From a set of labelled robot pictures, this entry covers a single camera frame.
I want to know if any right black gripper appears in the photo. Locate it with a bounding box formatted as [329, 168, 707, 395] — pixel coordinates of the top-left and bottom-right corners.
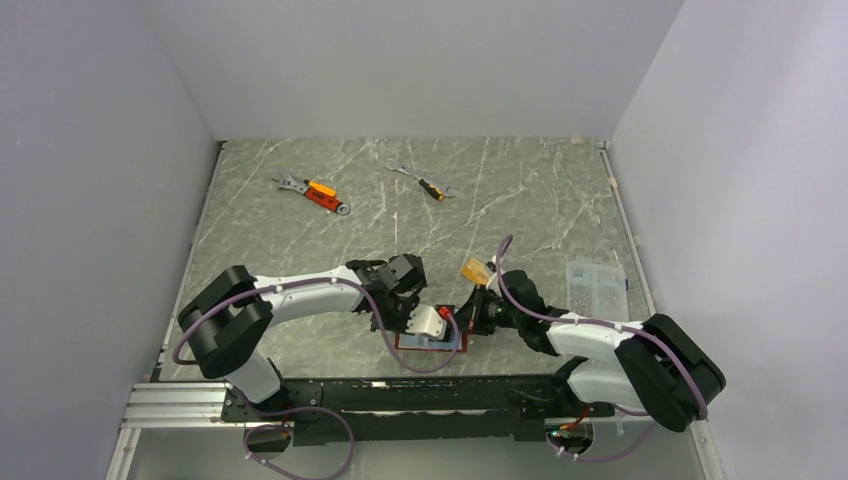
[447, 284, 524, 336]

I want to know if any red leather card holder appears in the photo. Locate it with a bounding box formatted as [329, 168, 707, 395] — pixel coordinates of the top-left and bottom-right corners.
[393, 324, 468, 353]

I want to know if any orange gold card stack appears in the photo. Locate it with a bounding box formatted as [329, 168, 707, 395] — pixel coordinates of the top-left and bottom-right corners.
[460, 258, 493, 286]

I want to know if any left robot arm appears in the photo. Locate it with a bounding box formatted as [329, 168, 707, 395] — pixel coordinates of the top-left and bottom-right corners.
[173, 254, 447, 420]

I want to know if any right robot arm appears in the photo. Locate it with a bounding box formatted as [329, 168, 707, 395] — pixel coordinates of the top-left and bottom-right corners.
[454, 270, 727, 432]

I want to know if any clear plastic parts box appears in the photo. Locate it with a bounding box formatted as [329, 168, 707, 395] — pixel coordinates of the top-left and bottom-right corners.
[565, 261, 629, 322]

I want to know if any orange red adjustable wrench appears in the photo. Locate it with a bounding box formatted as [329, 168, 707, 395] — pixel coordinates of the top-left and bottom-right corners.
[272, 170, 351, 216]

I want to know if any black aluminium base frame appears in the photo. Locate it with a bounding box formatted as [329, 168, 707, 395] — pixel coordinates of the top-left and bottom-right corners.
[122, 374, 629, 446]

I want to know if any black yellow handled wrench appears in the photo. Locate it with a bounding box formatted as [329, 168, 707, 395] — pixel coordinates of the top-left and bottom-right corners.
[385, 159, 456, 202]

